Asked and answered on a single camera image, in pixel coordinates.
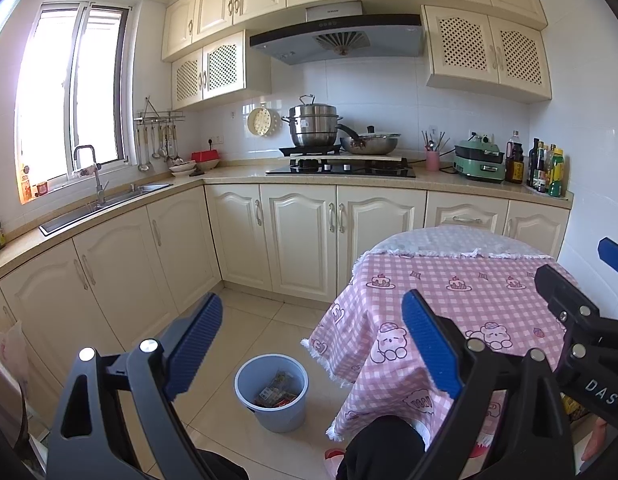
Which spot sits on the orange bottle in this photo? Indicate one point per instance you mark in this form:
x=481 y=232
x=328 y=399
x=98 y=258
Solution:
x=25 y=187

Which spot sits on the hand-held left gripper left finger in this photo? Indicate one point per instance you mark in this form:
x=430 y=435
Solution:
x=194 y=345

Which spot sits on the large soy sauce bottle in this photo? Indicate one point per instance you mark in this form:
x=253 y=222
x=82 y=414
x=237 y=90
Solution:
x=514 y=162

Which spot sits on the person's black trouser leg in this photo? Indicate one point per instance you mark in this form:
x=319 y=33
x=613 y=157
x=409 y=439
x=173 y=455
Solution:
x=379 y=450
x=224 y=467

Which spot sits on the steel kitchen faucet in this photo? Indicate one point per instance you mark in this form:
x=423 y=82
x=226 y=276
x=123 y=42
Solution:
x=99 y=185

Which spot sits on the stainless steel sink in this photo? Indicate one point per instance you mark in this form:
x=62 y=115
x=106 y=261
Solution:
x=79 y=215

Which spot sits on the green plastic bottle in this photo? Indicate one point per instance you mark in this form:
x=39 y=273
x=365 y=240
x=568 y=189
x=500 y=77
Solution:
x=556 y=175

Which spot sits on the dark glass bottle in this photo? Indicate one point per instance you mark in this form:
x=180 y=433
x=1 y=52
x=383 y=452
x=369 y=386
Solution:
x=533 y=165

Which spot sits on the cream lattice door wall cabinet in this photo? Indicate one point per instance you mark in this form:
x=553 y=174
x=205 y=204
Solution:
x=484 y=55
x=219 y=67

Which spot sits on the row of hanging kitchen utensils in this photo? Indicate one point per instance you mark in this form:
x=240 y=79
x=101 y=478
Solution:
x=143 y=155

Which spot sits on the metal wall utensil rack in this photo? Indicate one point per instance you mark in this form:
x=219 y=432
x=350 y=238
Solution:
x=159 y=117

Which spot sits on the stainless steel steamer pot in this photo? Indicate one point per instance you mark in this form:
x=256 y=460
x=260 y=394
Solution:
x=311 y=127

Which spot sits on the red slipper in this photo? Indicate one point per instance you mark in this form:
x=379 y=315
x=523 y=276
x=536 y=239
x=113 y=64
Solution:
x=335 y=454

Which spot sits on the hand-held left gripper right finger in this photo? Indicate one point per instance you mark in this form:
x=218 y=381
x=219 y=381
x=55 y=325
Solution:
x=431 y=345

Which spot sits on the light blue plastic bin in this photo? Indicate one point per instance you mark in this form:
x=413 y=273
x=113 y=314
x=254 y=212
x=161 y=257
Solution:
x=279 y=422

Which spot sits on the black glass gas stove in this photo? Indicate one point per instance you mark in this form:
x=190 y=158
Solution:
x=339 y=170

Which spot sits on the pink utensil holder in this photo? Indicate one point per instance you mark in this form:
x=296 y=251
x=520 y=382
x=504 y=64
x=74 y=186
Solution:
x=432 y=161

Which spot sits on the brown sauce bottle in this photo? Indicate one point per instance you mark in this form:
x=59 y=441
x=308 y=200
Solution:
x=542 y=170

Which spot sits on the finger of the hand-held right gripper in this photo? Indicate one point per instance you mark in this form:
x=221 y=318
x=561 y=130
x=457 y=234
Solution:
x=614 y=260
x=564 y=300

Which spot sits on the white lace table cover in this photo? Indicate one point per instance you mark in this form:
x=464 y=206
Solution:
x=464 y=242

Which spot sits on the cream lower kitchen cabinets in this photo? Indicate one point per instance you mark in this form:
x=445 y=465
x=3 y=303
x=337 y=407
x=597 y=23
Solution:
x=299 y=240

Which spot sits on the cream round steamer tray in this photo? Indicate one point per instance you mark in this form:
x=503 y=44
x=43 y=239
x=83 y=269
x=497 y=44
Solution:
x=263 y=120

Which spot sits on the sliding kitchen window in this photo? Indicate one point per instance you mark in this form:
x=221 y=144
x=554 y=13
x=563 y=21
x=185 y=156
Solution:
x=64 y=100

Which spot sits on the white wall socket with plug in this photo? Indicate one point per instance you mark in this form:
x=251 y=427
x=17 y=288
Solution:
x=481 y=136

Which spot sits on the green electric cooker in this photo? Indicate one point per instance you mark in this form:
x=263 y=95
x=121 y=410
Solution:
x=479 y=162

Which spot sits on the red plastic box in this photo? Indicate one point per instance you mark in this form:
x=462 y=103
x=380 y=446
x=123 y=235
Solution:
x=205 y=155

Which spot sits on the grey range hood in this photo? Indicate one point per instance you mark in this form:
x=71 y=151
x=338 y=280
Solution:
x=339 y=42

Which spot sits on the small jar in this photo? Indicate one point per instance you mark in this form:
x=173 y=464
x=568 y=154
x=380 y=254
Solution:
x=41 y=188

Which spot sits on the pile of snack wrappers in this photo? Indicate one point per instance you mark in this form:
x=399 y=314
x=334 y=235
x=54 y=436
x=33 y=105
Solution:
x=274 y=392

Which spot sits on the steel wok with lid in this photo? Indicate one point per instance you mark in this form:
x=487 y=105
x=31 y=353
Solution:
x=371 y=145

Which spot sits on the pale plastic bag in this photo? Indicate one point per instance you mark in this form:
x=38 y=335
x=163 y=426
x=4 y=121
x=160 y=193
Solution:
x=9 y=350

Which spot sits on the person's right hand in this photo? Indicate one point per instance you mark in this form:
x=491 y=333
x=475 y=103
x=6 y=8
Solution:
x=596 y=440

